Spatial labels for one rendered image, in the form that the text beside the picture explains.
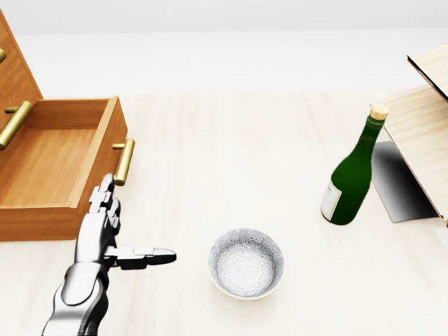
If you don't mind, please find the open wooden drawer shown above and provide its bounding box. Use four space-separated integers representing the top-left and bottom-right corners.
0 97 129 243

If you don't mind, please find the wooden cabinet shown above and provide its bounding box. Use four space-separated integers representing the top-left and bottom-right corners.
0 8 45 131

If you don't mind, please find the brass handle of open drawer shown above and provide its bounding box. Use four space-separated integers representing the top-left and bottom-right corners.
112 138 137 187

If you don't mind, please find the green corked glass bottle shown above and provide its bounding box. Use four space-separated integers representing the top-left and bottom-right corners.
319 103 391 226

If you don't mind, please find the long brass drawer handle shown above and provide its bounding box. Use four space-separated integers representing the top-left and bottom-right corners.
0 100 34 152

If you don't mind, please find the pale wooden slat tray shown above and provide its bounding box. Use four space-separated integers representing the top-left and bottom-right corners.
369 45 448 229

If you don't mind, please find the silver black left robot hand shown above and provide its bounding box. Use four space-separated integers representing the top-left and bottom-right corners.
73 173 178 272

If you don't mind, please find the patterned white bowl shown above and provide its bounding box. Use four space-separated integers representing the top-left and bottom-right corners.
208 227 286 300

